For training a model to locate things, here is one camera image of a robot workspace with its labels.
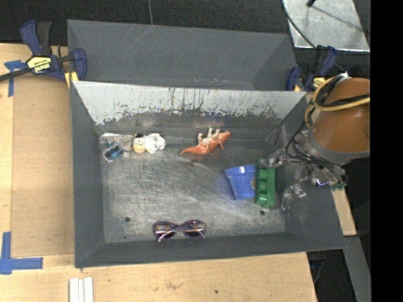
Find white toy animal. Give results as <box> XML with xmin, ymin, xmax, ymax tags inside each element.
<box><xmin>132</xmin><ymin>132</ymin><xmax>167</xmax><ymax>155</ymax></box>

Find green toy block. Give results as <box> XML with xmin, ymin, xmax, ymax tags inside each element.
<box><xmin>254</xmin><ymin>157</ymin><xmax>278</xmax><ymax>209</ymax></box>

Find orange toy dinosaur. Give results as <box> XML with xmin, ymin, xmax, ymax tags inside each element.
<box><xmin>179</xmin><ymin>127</ymin><xmax>232</xmax><ymax>156</ymax></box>

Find blue plastic cup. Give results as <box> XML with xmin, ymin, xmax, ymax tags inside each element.
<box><xmin>224</xmin><ymin>164</ymin><xmax>259</xmax><ymax>201</ymax></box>

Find clear plastic packet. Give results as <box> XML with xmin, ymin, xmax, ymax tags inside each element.
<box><xmin>99</xmin><ymin>133</ymin><xmax>135</xmax><ymax>163</ymax></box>

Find grey metal bin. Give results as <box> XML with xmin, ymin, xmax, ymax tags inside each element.
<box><xmin>66</xmin><ymin>19</ymin><xmax>347</xmax><ymax>269</ymax></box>

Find purple sunglasses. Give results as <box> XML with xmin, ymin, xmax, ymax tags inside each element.
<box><xmin>152</xmin><ymin>219</ymin><xmax>207</xmax><ymax>243</ymax></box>

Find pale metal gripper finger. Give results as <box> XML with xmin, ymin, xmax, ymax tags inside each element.
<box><xmin>281</xmin><ymin>181</ymin><xmax>308</xmax><ymax>211</ymax></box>
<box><xmin>263</xmin><ymin>148</ymin><xmax>294</xmax><ymax>169</ymax></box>

